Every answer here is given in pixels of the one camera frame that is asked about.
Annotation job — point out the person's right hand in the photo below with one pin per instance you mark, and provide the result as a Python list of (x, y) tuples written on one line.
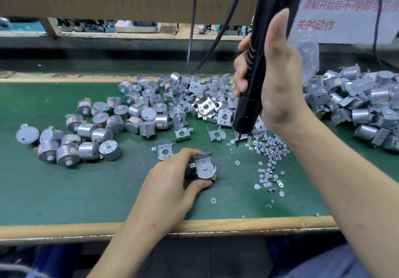
[(280, 87)]

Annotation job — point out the person's left hand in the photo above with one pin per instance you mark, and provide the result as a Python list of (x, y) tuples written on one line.
[(162, 193)]

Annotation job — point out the black electric screwdriver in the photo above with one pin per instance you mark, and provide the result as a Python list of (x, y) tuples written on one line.
[(262, 56)]

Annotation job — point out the silver metal bracket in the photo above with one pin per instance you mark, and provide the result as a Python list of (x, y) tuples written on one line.
[(164, 150), (204, 163)]

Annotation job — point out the silver round motor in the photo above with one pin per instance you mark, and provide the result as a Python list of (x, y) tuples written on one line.
[(209, 175)]

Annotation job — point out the pile of metal brackets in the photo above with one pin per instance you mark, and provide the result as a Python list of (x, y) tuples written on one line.
[(199, 97)]

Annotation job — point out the pile of assembled motors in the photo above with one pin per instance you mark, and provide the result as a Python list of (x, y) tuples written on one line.
[(361, 100)]

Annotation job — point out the pile of silver motors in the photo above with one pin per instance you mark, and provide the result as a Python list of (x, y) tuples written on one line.
[(93, 131)]

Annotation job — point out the person's right forearm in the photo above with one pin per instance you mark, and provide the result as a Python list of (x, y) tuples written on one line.
[(352, 203)]

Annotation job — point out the person's left forearm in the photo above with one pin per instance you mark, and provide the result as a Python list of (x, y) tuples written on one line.
[(134, 250)]

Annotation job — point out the small clear plastic bag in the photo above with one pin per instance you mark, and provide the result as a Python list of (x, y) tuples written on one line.
[(310, 56)]

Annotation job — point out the scatter of small silver screws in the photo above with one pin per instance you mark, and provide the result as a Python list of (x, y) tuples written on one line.
[(271, 156)]

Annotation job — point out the white paper sign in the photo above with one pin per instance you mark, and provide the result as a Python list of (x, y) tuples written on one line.
[(355, 6)]

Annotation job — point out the green bench mat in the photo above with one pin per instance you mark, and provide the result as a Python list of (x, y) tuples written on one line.
[(25, 203)]

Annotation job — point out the grey blue trousers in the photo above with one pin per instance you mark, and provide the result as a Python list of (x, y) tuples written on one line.
[(324, 263)]

